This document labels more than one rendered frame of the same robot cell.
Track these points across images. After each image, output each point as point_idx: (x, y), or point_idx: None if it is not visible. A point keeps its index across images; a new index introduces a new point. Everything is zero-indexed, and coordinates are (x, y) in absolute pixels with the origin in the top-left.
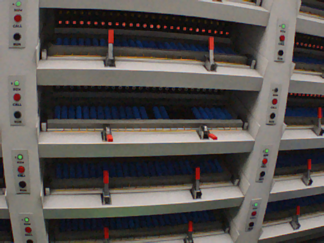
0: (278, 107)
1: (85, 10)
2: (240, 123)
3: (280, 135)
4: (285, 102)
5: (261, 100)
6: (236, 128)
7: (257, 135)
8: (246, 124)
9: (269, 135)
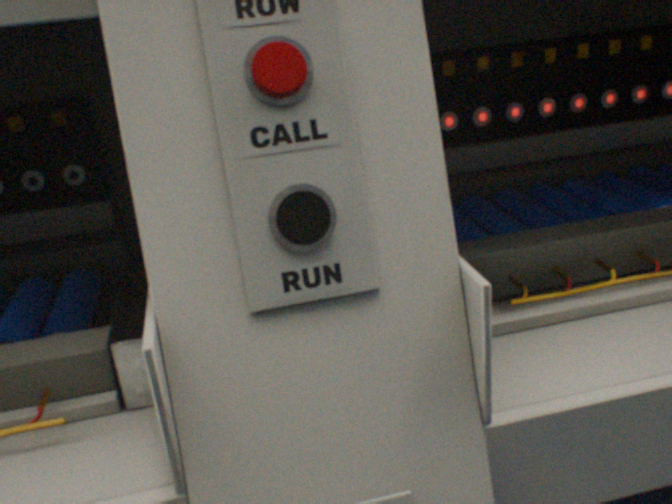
0: (341, 121)
1: None
2: (83, 354)
3: (463, 388)
4: (412, 60)
5: (118, 86)
6: (39, 411)
7: (197, 438)
8: (136, 360)
9: (338, 418)
